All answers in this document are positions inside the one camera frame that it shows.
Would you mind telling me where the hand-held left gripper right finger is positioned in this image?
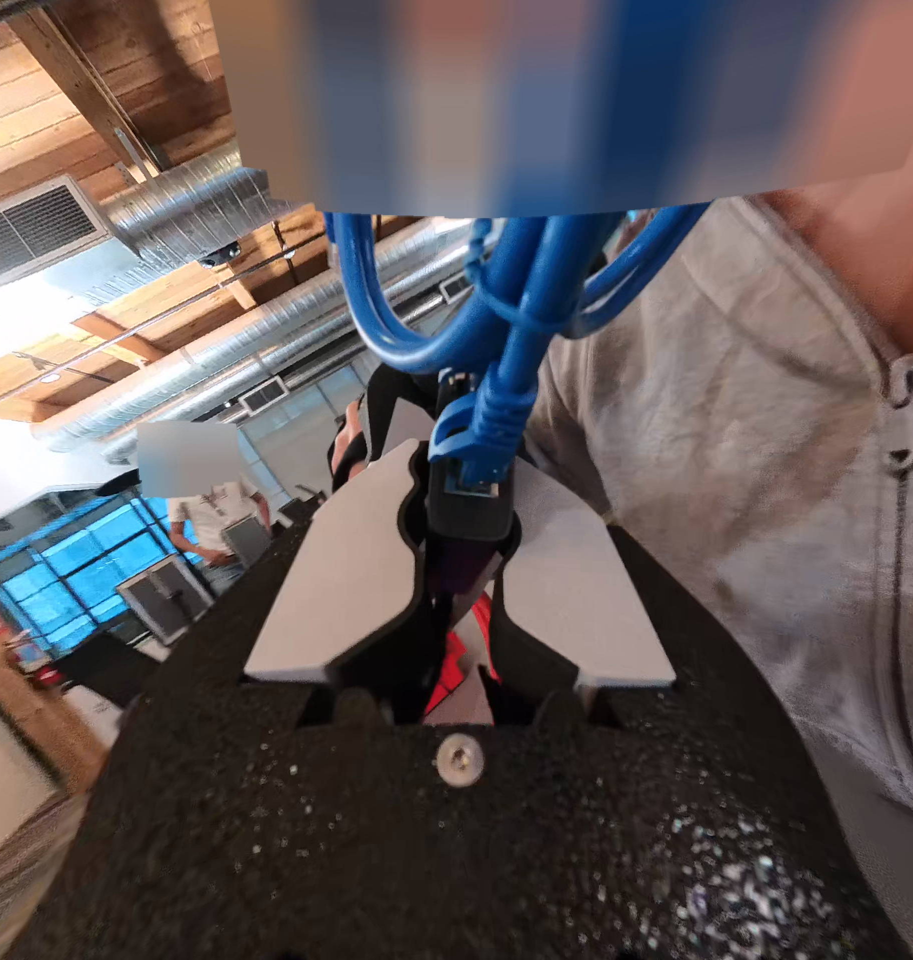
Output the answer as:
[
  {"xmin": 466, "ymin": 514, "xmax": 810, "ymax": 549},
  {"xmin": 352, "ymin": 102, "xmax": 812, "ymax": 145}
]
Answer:
[{"xmin": 490, "ymin": 459, "xmax": 679, "ymax": 690}]

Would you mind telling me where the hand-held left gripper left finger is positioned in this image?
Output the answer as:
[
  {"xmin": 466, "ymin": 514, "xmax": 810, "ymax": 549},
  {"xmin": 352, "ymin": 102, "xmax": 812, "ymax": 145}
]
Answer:
[{"xmin": 242, "ymin": 438, "xmax": 431, "ymax": 685}]

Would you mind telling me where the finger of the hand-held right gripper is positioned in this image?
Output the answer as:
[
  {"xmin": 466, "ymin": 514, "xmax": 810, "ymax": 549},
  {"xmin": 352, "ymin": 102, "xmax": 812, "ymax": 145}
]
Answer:
[{"xmin": 365, "ymin": 396, "xmax": 433, "ymax": 472}]

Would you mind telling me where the black network adapter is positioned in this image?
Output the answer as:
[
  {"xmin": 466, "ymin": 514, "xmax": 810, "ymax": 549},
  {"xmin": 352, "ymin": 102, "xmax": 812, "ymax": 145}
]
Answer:
[{"xmin": 426, "ymin": 442, "xmax": 521, "ymax": 597}]

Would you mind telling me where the blue ethernet cable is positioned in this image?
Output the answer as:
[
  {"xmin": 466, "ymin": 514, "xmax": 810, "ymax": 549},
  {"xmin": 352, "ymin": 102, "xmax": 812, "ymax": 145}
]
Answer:
[{"xmin": 325, "ymin": 202, "xmax": 714, "ymax": 496}]

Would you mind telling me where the red ethernet cable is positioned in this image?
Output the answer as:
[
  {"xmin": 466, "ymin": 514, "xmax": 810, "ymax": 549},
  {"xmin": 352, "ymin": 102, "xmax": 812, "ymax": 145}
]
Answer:
[{"xmin": 425, "ymin": 591, "xmax": 503, "ymax": 715}]

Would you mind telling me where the person's right hand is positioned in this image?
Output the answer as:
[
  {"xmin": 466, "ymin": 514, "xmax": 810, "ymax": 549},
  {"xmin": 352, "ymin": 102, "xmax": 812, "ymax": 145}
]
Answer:
[{"xmin": 331, "ymin": 401, "xmax": 369, "ymax": 490}]

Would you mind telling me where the small vent grille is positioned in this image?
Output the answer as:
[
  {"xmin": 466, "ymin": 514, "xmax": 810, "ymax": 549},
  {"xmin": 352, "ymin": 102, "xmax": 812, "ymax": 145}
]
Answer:
[{"xmin": 239, "ymin": 377, "xmax": 290, "ymax": 415}]

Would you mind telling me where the person's grey sweater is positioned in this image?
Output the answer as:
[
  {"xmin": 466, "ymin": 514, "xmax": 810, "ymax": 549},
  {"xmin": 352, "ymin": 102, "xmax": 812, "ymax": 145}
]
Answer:
[{"xmin": 527, "ymin": 196, "xmax": 913, "ymax": 826}]

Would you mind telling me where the grey monitor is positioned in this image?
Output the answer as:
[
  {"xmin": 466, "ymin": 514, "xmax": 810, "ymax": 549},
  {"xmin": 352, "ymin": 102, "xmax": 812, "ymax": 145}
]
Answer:
[{"xmin": 115, "ymin": 558, "xmax": 218, "ymax": 646}]

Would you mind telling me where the red fire extinguisher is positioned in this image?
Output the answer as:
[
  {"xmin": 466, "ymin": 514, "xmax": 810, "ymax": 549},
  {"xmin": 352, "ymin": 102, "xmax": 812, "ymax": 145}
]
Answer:
[{"xmin": 6, "ymin": 637, "xmax": 64, "ymax": 687}]

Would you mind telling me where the ceiling vent grille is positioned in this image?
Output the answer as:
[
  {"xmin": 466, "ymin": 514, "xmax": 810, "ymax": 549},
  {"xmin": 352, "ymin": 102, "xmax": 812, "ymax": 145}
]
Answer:
[{"xmin": 0, "ymin": 176, "xmax": 114, "ymax": 295}]

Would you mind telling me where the long silver air duct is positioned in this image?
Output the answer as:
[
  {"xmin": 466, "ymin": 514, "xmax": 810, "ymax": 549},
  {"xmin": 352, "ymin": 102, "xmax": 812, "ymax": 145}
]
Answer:
[
  {"xmin": 190, "ymin": 217, "xmax": 503, "ymax": 376},
  {"xmin": 32, "ymin": 330, "xmax": 386, "ymax": 460}
]

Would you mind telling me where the wide silver air duct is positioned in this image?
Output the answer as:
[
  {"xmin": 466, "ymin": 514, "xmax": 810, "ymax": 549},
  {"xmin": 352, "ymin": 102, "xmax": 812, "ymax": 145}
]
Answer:
[{"xmin": 100, "ymin": 146, "xmax": 296, "ymax": 260}]

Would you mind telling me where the wooden post with red signs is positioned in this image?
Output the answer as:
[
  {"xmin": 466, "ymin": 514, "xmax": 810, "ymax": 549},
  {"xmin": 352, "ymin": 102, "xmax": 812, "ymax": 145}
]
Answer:
[{"xmin": 0, "ymin": 630, "xmax": 124, "ymax": 807}]

